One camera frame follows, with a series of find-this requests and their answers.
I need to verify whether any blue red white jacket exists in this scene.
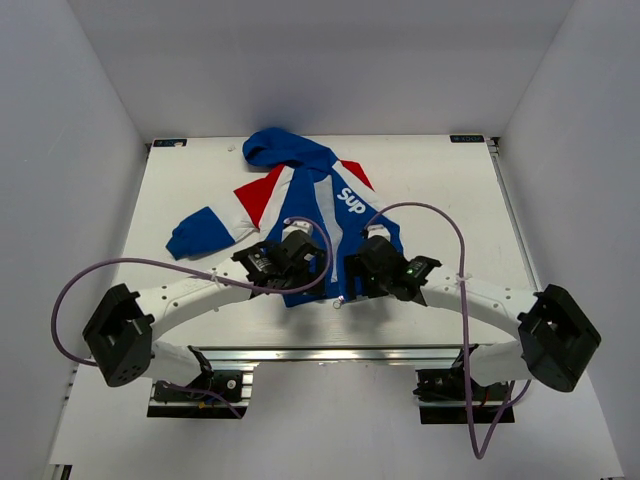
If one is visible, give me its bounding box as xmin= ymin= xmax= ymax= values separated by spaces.
xmin=166 ymin=128 xmax=403 ymax=299

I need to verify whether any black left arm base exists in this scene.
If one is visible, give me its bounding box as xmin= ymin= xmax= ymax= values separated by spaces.
xmin=147 ymin=349 xmax=248 ymax=420

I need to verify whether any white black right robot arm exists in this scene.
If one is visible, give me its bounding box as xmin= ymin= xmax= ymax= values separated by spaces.
xmin=345 ymin=235 xmax=601 ymax=399

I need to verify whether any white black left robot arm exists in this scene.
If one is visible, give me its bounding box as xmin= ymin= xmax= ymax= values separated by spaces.
xmin=83 ymin=229 xmax=332 ymax=399

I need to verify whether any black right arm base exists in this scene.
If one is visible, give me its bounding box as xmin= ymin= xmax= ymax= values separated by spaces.
xmin=412 ymin=354 xmax=509 ymax=426

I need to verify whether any right blue corner label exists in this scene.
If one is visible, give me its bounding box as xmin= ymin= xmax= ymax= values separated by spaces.
xmin=449 ymin=134 xmax=485 ymax=143

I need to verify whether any blue corner label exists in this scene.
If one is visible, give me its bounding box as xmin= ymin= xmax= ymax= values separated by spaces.
xmin=152 ymin=139 xmax=187 ymax=148
xmin=449 ymin=134 xmax=485 ymax=143

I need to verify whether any left blue corner label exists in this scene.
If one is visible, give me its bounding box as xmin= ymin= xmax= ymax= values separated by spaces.
xmin=152 ymin=139 xmax=187 ymax=148

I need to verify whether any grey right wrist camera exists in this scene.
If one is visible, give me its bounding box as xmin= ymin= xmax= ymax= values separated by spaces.
xmin=363 ymin=224 xmax=391 ymax=241

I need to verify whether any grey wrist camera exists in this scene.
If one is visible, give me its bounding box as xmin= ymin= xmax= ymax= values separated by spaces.
xmin=281 ymin=219 xmax=313 ymax=241
xmin=363 ymin=224 xmax=391 ymax=241

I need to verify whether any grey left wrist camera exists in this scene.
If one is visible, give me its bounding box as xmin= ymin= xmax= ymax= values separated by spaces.
xmin=281 ymin=219 xmax=313 ymax=241

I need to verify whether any aluminium front table rail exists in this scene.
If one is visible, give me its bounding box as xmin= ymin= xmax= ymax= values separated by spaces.
xmin=92 ymin=342 xmax=566 ymax=363

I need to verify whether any aluminium right side rail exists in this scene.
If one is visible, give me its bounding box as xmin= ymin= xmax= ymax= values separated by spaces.
xmin=486 ymin=137 xmax=545 ymax=291

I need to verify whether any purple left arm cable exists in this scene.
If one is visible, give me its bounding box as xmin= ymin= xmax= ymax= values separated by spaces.
xmin=50 ymin=215 xmax=335 ymax=419

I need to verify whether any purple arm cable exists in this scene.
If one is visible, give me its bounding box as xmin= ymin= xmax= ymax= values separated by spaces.
xmin=50 ymin=215 xmax=335 ymax=419
xmin=360 ymin=201 xmax=533 ymax=461

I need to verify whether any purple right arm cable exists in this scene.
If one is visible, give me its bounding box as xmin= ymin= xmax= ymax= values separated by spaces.
xmin=360 ymin=201 xmax=533 ymax=461

